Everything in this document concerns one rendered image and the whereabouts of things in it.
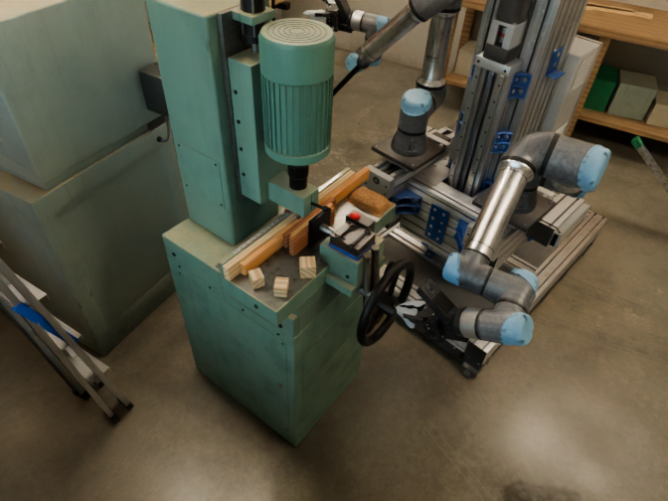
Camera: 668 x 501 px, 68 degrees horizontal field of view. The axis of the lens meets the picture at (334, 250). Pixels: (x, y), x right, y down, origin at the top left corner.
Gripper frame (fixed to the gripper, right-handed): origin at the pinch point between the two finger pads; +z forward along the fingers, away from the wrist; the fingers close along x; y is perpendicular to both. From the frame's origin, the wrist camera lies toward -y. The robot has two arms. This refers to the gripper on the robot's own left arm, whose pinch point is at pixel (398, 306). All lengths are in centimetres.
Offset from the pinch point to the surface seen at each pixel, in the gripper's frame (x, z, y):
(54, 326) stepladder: -56, 88, -24
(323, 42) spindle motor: 6, -3, -69
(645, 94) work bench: 304, 12, 54
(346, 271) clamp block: 0.4, 14.6, -10.3
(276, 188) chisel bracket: 2.7, 30.9, -37.0
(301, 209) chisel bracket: 2.7, 24.3, -29.8
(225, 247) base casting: -7, 57, -23
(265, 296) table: -20.3, 25.1, -15.8
